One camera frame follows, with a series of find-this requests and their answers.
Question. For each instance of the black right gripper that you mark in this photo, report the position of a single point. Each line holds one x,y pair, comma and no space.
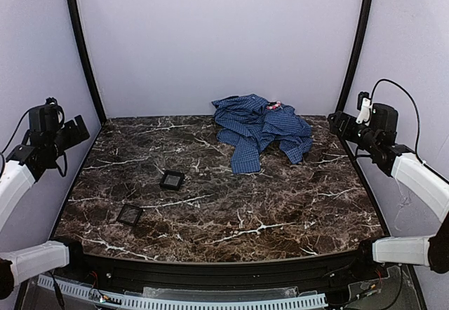
346,127

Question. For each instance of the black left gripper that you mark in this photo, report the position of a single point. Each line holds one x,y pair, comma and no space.
71,133

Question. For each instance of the pink pompom brooch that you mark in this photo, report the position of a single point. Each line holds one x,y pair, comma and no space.
274,105

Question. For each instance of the blue checked shirt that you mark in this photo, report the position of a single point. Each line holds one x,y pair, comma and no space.
250,128

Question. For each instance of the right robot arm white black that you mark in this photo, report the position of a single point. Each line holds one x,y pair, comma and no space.
374,131

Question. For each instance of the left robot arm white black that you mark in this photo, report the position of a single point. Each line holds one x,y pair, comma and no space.
47,139

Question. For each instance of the black square box lid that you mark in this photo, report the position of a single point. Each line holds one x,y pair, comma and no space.
129,215

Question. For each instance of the black square box base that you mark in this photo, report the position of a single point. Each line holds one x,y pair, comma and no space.
172,180

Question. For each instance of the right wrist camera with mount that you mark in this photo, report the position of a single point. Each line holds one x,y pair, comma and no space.
364,105

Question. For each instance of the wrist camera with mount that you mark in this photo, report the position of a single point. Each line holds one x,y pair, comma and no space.
364,105
52,105

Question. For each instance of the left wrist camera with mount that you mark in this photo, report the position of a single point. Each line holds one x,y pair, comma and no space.
52,105

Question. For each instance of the right black frame post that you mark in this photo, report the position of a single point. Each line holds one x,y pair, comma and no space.
355,53

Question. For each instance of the black frame post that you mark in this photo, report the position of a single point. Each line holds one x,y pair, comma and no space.
355,53
77,29

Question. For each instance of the left black frame post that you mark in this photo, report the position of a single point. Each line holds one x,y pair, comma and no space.
77,29

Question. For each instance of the black front aluminium rail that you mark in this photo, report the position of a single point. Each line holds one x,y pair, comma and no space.
323,273

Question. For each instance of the white slotted cable duct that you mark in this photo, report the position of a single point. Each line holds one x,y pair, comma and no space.
160,298

